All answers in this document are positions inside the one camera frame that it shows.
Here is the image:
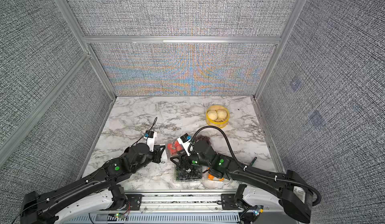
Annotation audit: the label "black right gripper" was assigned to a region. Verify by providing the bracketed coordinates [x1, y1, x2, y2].
[170, 148, 213, 172]

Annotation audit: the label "white sticker sheet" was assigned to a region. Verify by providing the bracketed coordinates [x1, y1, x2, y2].
[161, 150, 168, 164]

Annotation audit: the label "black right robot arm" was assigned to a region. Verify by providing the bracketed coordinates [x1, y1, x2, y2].
[170, 140, 322, 224]

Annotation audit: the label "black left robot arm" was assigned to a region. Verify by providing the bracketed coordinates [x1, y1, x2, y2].
[20, 143, 165, 224]

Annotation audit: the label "clear box dark grapes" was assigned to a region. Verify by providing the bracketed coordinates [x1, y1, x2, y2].
[174, 161, 203, 182]

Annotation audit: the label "clear box red strawberries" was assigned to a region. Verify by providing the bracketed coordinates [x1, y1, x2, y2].
[166, 139, 184, 158]

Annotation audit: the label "clear box orange kumquats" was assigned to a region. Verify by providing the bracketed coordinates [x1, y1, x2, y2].
[207, 174, 224, 182]

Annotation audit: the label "clear box mixed grapes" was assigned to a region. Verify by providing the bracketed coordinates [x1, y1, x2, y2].
[194, 134, 212, 145]

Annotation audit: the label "left steamed bun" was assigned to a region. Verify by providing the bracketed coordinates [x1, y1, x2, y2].
[207, 110, 218, 121]

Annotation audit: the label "steamed bun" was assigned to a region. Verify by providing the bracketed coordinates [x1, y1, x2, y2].
[207, 110, 218, 121]
[217, 109, 228, 121]

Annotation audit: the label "yellow bamboo steamer basket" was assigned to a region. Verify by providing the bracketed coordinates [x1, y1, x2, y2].
[206, 105, 230, 128]

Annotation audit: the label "right steamed bun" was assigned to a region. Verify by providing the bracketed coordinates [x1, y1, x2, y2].
[217, 109, 228, 121]

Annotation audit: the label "thin left camera cable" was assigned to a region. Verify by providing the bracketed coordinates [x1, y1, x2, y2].
[132, 117, 158, 146]

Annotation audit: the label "aluminium front rail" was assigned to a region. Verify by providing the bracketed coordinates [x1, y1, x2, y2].
[72, 190, 310, 224]

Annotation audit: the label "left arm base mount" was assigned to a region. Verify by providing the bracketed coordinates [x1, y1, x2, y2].
[121, 194, 143, 211]

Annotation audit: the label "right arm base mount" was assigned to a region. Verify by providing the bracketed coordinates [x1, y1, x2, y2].
[220, 194, 240, 210]

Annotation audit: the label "grey perforated cable tray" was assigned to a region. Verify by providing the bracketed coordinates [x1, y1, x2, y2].
[67, 213, 240, 224]

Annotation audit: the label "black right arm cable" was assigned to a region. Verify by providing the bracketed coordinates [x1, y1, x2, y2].
[190, 126, 322, 207]

